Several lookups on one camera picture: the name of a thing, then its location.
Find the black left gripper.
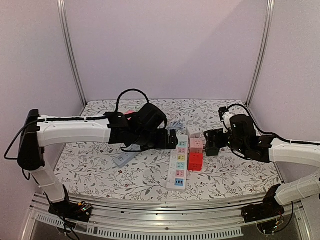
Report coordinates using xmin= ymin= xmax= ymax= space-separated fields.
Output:
xmin=133 ymin=128 xmax=178 ymax=151

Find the floral table mat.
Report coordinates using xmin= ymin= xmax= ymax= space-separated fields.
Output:
xmin=54 ymin=99 xmax=281 ymax=202

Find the white cube socket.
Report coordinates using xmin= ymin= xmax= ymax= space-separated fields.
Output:
xmin=186 ymin=126 xmax=201 ymax=139

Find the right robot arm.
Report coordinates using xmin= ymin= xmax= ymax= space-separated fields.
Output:
xmin=203 ymin=104 xmax=320 ymax=223

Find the pink round socket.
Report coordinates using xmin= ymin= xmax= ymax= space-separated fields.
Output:
xmin=124 ymin=110 xmax=136 ymax=121

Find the grey-blue power strip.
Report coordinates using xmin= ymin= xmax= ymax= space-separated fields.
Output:
xmin=114 ymin=151 xmax=139 ymax=168

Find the aluminium frame post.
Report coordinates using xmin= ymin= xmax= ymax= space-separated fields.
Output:
xmin=245 ymin=0 xmax=275 ymax=107
xmin=57 ymin=0 xmax=88 ymax=106

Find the left aluminium frame post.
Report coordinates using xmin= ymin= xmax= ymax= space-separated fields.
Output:
xmin=57 ymin=0 xmax=88 ymax=106

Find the pink cube socket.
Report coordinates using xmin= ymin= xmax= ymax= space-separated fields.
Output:
xmin=189 ymin=138 xmax=204 ymax=154

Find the red cube socket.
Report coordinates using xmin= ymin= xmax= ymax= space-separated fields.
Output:
xmin=187 ymin=152 xmax=203 ymax=172

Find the white colourful power strip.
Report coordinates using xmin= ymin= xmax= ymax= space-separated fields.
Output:
xmin=166 ymin=135 xmax=189 ymax=191

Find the dark green cube socket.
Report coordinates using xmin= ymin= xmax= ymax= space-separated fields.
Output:
xmin=205 ymin=146 xmax=220 ymax=157

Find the right aluminium frame post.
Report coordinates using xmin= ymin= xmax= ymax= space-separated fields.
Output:
xmin=245 ymin=0 xmax=275 ymax=107

